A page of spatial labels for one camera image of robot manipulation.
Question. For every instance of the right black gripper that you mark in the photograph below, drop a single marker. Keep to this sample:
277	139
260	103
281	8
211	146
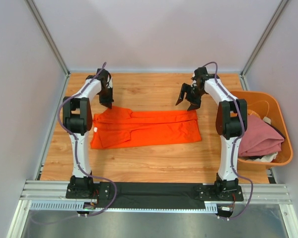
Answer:
195	103

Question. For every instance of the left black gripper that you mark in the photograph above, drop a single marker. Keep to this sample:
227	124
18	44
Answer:
108	102

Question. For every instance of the aluminium corner post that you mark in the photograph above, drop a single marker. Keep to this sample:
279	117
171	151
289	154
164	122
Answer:
47	35
265	35

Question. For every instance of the orange t shirt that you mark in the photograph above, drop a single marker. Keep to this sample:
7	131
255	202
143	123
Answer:
123	128

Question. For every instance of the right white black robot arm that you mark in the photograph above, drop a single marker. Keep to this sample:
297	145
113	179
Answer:
231	125

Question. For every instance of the aluminium rail frame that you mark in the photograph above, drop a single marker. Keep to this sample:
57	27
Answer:
51	195

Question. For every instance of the pink t shirt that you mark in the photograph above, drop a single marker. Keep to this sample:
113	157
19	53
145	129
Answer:
243	144

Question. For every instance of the right aluminium corner post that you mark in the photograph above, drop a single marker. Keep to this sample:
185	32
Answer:
265	35

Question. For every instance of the left aluminium corner post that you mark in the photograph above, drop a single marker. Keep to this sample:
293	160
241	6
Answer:
47	35

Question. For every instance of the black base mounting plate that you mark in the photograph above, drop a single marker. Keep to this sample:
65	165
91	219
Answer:
145	195

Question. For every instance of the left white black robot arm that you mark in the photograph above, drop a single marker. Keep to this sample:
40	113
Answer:
77	121

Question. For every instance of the orange plastic basket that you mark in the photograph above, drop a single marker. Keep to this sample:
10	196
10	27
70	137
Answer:
266	105

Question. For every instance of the dark garment in basket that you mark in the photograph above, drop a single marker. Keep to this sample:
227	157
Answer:
282	135

